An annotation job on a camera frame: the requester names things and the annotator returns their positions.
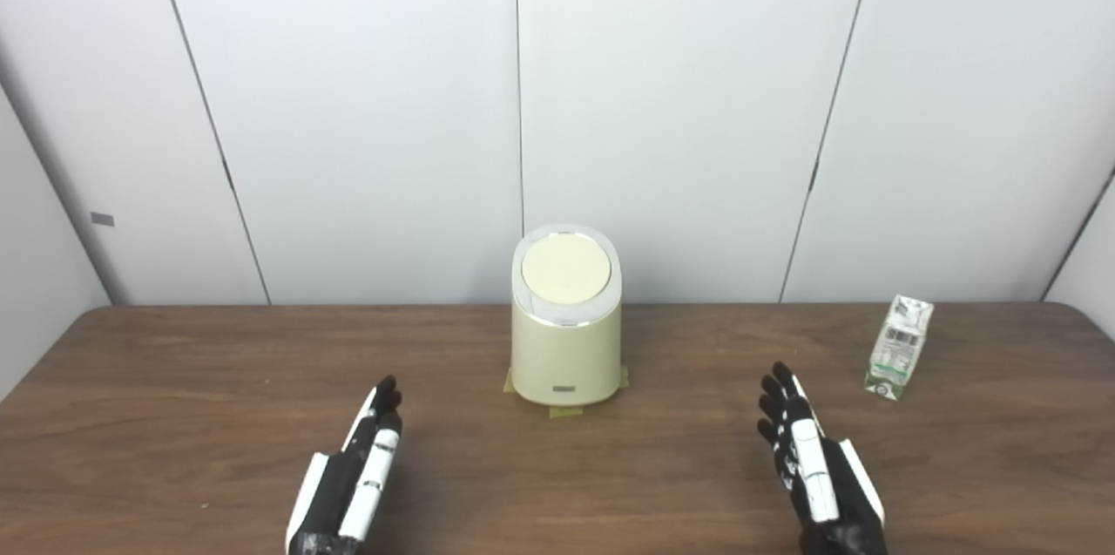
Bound white green milk carton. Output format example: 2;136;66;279
864;294;935;401

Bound cream round bin lid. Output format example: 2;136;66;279
521;233;612;306

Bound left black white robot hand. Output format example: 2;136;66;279
286;376;404;555

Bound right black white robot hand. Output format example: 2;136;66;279
756;362;889;555

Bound cream-colored cylindrical bin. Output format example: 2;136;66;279
510;224;624;407

